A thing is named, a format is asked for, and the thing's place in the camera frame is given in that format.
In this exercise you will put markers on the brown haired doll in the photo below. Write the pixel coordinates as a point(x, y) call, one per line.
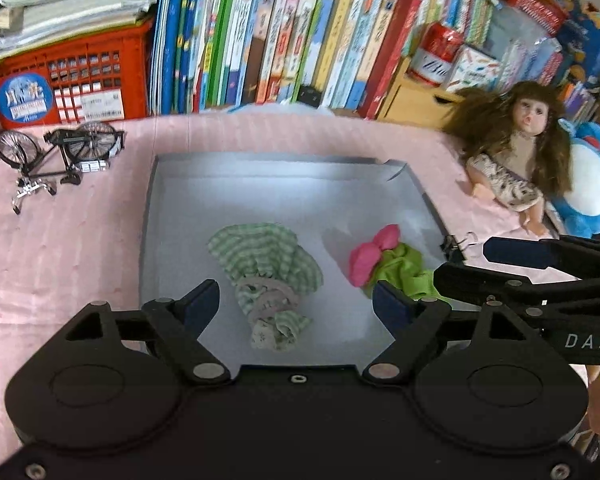
point(515, 150)

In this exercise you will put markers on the blue white plush toy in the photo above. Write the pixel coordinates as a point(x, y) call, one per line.
point(577, 213)

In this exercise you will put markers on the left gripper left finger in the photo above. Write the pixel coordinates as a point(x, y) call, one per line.
point(178, 324)

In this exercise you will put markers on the grey cardboard box tray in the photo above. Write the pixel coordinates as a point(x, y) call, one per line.
point(332, 204)

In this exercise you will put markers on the miniature black bicycle model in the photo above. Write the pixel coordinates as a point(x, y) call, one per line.
point(69, 154)

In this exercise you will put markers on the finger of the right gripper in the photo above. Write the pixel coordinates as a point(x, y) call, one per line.
point(575, 256)
point(525, 284)

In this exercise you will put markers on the red plastic crate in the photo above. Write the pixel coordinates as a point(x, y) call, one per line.
point(100, 76)

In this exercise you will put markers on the green striped cloth doll dress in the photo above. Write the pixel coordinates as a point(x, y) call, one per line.
point(271, 274)

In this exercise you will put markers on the white paper clip box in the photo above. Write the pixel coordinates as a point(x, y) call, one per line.
point(472, 69)

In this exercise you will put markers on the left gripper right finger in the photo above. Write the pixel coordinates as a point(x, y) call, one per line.
point(415, 327)

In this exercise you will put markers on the black binder clip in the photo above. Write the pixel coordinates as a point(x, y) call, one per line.
point(456, 250)

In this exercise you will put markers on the green and pink scrunchie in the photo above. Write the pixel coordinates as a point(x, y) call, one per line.
point(387, 259)

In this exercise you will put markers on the red Budweiser can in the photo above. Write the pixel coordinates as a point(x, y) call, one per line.
point(435, 54)

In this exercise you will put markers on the blue cardboard box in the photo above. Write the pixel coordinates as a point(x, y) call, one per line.
point(580, 36)

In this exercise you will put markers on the row of upright books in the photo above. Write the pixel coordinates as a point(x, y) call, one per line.
point(333, 54)

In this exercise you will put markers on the small wooden drawer box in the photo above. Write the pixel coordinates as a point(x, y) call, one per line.
point(411, 102)

